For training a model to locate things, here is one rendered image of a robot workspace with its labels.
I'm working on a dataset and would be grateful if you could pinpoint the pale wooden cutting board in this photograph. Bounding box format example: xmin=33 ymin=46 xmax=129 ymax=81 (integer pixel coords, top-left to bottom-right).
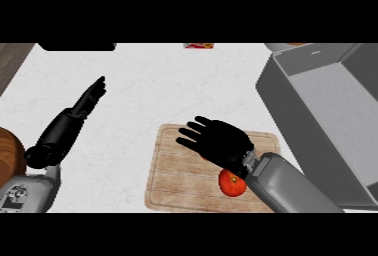
xmin=144 ymin=123 xmax=282 ymax=214

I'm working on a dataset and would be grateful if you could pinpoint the red and yellow packet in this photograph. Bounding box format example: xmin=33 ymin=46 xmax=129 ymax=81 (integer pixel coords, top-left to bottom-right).
xmin=184 ymin=42 xmax=216 ymax=50

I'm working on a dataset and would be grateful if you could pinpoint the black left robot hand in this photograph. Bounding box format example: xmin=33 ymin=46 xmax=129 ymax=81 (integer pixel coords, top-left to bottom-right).
xmin=24 ymin=75 xmax=108 ymax=170

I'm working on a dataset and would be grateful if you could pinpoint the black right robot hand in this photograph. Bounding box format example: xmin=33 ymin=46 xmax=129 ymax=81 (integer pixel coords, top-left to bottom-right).
xmin=175 ymin=115 xmax=257 ymax=180

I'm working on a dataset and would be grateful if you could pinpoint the large grey open box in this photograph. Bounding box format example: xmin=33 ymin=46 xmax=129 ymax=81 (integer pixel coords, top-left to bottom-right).
xmin=254 ymin=42 xmax=378 ymax=212

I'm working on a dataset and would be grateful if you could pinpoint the black flat appliance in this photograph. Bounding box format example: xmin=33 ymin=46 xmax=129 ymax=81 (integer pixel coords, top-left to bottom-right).
xmin=37 ymin=42 xmax=119 ymax=52

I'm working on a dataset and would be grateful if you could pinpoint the brown round wooden object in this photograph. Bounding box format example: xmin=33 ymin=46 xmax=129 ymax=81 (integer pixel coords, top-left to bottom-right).
xmin=0 ymin=126 xmax=29 ymax=190

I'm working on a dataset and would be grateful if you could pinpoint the pale grey round object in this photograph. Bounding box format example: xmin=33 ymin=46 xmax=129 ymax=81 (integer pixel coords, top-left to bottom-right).
xmin=263 ymin=42 xmax=311 ymax=53

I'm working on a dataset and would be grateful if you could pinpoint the red orange round vegetable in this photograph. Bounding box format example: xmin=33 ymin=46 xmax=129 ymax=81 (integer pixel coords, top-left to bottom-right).
xmin=218 ymin=168 xmax=249 ymax=198

